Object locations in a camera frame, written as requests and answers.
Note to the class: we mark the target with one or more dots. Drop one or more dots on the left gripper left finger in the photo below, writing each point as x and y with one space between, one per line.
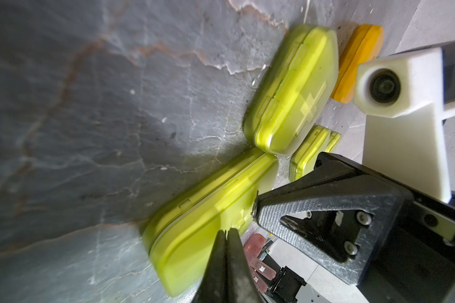
213 285

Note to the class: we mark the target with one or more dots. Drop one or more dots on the dark red small pillbox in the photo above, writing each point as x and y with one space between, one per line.
258 268

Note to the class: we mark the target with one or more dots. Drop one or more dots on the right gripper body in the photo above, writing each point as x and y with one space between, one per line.
394 243

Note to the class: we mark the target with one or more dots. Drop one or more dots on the green four-cell pillbox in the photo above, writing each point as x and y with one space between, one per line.
294 91

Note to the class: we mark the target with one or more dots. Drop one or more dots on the green lid six-cell pillbox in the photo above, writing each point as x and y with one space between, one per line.
319 139

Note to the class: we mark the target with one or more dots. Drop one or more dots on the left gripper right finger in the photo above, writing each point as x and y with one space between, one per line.
240 284

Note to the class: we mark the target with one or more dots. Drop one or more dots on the amber lid small pillbox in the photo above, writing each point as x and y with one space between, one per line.
364 45

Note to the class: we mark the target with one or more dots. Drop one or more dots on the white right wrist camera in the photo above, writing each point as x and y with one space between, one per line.
406 98

